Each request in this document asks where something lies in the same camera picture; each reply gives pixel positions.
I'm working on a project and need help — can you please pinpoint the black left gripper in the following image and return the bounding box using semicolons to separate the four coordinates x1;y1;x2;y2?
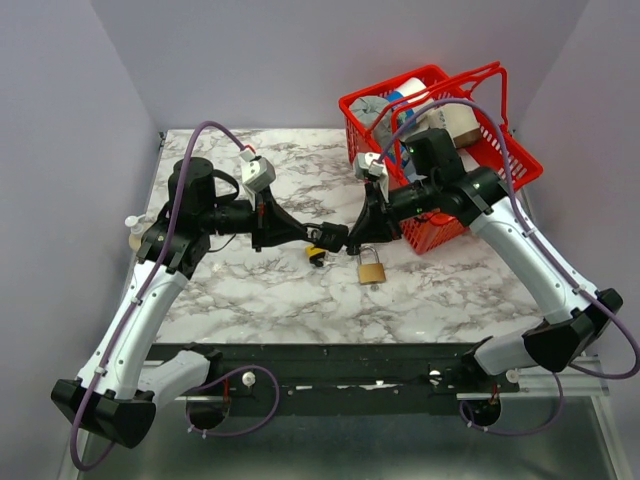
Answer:
199;183;309;253

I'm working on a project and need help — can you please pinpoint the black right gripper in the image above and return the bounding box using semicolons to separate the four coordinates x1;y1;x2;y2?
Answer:
347;175;438;247

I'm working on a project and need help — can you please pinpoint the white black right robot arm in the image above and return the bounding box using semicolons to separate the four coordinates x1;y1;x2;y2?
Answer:
346;129;623;392

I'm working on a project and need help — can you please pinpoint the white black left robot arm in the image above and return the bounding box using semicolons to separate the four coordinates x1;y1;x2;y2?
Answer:
51;150;307;448

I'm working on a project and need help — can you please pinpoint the yellow black padlock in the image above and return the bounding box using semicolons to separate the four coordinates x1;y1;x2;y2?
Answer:
305;245;327;268

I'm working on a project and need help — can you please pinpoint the brass padlock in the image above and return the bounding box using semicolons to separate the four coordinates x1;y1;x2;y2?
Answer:
357;246;387;285

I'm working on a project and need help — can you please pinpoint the red plastic shopping basket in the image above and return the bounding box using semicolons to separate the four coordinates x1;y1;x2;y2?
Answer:
337;61;544;255

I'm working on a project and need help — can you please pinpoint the grey wrapped roll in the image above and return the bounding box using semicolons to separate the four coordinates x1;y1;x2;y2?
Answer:
349;96;393;147

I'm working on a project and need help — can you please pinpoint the blue white paper cup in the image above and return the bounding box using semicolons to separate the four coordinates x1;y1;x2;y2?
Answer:
386;77;433;141

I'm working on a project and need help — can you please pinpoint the cream brown foam block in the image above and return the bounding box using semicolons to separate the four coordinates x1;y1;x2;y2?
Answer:
427;103;481;149

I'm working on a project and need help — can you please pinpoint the cream soap pump bottle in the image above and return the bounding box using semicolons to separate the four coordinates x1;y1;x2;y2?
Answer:
124;215;148;252

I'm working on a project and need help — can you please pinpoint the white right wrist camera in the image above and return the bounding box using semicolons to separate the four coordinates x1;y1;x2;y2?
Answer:
353;152;389;200

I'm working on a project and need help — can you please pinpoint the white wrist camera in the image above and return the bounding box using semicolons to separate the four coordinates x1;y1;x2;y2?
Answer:
241;156;276;193
353;152;389;200

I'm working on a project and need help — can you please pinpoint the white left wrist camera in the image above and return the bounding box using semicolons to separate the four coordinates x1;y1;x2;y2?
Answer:
241;156;276;193

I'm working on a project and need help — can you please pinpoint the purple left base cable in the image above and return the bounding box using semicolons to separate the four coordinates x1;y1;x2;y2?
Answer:
185;367;279;439

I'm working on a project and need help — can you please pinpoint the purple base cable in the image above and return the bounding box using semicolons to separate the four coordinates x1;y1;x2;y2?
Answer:
459;369;565;435
185;367;279;439

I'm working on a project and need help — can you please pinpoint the black and aluminium base rail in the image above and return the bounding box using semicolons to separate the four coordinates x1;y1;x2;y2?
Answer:
139;339;609;417

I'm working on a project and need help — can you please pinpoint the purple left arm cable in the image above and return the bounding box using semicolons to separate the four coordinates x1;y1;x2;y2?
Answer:
69;121;259;471

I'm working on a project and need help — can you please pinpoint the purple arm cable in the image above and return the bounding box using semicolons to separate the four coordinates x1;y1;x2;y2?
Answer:
372;98;640;376
69;121;259;471

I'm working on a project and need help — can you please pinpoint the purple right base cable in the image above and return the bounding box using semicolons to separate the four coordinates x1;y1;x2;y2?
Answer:
459;369;565;435

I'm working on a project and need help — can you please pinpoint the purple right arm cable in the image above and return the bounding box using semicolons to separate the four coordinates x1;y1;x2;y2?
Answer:
372;98;640;376

